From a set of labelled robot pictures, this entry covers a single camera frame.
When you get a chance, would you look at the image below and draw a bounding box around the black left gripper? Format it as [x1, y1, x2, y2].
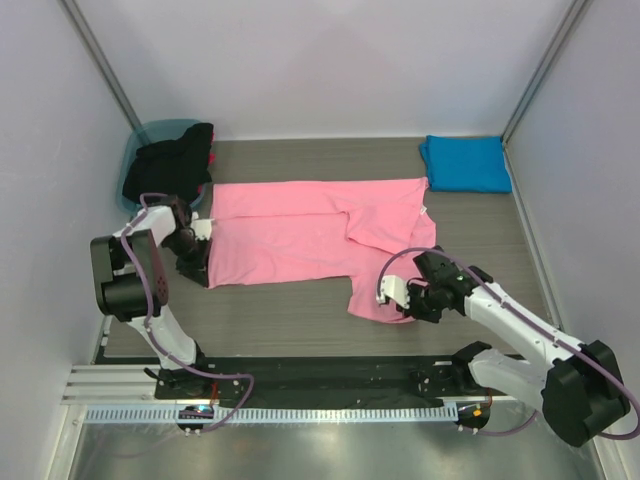
[162, 231, 213, 289]

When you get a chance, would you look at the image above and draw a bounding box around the pink t shirt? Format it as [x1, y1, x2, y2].
[208, 177, 436, 324]

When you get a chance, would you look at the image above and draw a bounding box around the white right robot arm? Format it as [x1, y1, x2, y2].
[376, 247, 639, 447]

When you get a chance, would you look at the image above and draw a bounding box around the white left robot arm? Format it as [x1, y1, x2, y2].
[90, 193, 212, 400]

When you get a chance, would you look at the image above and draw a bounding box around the black t shirt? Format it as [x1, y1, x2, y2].
[121, 120, 214, 203]

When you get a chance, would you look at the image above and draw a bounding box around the red t shirt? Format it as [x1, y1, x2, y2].
[198, 132, 216, 194]

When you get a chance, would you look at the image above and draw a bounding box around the teal plastic basket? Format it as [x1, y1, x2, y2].
[115, 117, 206, 214]

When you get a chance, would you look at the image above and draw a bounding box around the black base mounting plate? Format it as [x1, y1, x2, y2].
[144, 355, 489, 408]

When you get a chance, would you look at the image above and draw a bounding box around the folded blue t shirt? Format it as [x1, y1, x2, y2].
[419, 135, 512, 194]

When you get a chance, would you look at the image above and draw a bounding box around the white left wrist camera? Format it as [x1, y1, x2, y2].
[191, 218, 216, 242]

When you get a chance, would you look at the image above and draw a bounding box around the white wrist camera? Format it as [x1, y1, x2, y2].
[191, 218, 216, 242]
[376, 275, 410, 311]

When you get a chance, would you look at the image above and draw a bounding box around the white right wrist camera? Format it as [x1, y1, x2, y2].
[376, 275, 410, 311]

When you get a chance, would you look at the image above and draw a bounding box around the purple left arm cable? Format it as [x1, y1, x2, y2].
[121, 192, 256, 434]

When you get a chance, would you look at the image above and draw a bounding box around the white slotted cable duct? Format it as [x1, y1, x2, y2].
[85, 403, 458, 425]

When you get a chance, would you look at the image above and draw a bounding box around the aluminium front rail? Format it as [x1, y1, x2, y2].
[63, 356, 508, 409]

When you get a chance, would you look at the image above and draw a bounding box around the left aluminium corner post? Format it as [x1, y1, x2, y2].
[58, 0, 142, 130]

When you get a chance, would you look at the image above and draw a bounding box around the aluminium corner post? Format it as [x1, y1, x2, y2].
[501, 0, 593, 146]
[58, 0, 142, 130]

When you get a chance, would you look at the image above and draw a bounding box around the right aluminium corner post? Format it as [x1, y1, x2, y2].
[501, 0, 593, 146]

